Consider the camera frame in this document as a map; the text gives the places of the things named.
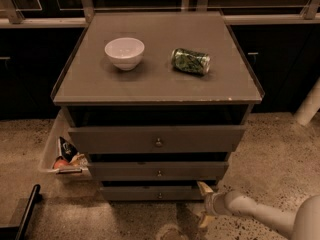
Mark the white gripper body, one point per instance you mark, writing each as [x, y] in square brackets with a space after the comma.
[211, 204]

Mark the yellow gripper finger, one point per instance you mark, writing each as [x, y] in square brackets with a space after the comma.
[204, 221]
[204, 188]

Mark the grey bottom drawer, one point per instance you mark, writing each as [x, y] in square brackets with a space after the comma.
[152, 193]

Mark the grey drawer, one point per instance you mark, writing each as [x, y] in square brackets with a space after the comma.
[156, 139]
[157, 171]
[152, 193]

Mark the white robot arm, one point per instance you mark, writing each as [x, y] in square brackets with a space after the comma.
[302, 225]

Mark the grey middle drawer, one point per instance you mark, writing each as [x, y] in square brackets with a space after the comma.
[157, 171]

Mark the grey top drawer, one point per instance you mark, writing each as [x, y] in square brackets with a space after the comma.
[156, 139]

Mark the grey drawer cabinet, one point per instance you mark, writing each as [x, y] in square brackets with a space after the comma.
[94, 93]

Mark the green soda can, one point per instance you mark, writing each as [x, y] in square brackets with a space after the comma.
[189, 61]

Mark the white table leg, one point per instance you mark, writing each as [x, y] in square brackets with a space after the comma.
[309, 106]

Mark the black snack bag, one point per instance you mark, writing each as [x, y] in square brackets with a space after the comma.
[66, 149]

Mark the clear plastic storage bin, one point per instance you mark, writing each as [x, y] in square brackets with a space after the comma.
[51, 152]

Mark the red round fruit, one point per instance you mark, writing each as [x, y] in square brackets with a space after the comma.
[60, 163]

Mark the white ceramic bowl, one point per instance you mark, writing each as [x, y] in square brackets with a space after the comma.
[125, 53]

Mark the black bar object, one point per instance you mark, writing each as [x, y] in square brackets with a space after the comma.
[17, 232]

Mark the metal window frame rail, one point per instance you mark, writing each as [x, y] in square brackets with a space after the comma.
[55, 13]

